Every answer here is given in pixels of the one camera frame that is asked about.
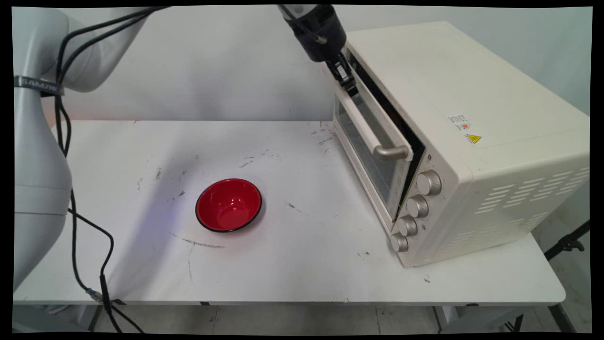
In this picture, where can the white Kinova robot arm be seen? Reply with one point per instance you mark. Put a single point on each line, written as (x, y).
(37, 165)

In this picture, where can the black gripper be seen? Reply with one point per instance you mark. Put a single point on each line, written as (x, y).
(321, 28)

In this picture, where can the red bowl with black rim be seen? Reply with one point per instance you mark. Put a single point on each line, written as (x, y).
(229, 208)

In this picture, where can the silver oven knob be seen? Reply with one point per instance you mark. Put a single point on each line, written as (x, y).
(407, 226)
(429, 182)
(399, 242)
(418, 206)

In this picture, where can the cream toaster oven body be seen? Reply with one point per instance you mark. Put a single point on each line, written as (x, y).
(472, 156)

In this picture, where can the black tripod stand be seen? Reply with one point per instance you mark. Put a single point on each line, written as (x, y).
(566, 243)

